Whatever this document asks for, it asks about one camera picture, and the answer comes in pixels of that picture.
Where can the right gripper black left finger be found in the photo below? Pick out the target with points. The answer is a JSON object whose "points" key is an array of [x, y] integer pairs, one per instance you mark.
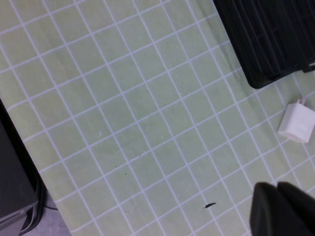
{"points": [[268, 214]]}

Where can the dark grey box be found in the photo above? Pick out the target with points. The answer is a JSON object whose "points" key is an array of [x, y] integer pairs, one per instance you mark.
{"points": [[12, 184]]}

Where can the white charger adapter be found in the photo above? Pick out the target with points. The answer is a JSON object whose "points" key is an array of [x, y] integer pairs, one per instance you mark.
{"points": [[297, 123]]}

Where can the black plastic drip tray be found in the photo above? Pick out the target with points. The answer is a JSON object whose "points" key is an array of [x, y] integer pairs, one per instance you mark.
{"points": [[258, 37]]}

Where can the green checkered tablecloth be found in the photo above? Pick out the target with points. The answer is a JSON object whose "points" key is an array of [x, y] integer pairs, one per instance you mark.
{"points": [[147, 110]]}

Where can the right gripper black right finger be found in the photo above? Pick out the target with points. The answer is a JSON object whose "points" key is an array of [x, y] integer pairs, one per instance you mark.
{"points": [[302, 204]]}

